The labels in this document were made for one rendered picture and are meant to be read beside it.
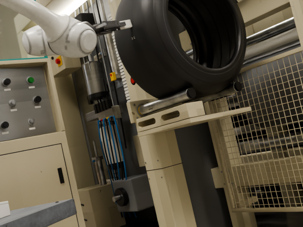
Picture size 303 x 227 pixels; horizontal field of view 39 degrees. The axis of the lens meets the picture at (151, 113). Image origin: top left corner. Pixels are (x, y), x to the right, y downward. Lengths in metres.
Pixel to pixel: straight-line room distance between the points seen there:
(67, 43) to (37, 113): 0.88
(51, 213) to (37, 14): 0.58
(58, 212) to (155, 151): 1.01
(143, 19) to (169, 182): 0.78
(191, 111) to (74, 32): 0.59
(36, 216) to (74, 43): 0.54
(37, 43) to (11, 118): 0.72
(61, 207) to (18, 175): 0.96
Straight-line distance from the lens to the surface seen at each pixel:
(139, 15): 1.68
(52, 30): 1.33
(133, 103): 1.92
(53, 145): 2.09
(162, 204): 2.05
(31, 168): 2.04
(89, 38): 1.31
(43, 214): 1.02
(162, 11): 1.67
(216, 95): 1.95
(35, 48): 1.45
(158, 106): 1.81
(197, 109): 1.68
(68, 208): 1.10
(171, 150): 2.04
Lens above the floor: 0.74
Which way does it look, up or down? 4 degrees up
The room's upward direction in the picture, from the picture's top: 13 degrees counter-clockwise
